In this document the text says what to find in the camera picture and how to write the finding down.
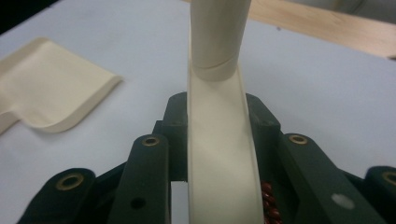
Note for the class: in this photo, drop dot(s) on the pile of red beans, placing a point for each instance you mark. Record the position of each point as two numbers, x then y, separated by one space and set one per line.
271 202

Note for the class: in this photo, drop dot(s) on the cream plastic dustpan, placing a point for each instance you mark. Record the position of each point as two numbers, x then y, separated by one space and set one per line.
53 90

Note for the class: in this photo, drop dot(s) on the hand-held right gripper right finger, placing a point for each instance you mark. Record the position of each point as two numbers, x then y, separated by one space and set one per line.
263 140

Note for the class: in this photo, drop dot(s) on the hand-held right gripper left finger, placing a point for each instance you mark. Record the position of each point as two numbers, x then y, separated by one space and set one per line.
178 140

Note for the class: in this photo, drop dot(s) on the cream brush with red tip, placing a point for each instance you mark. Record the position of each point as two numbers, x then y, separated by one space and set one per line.
221 124

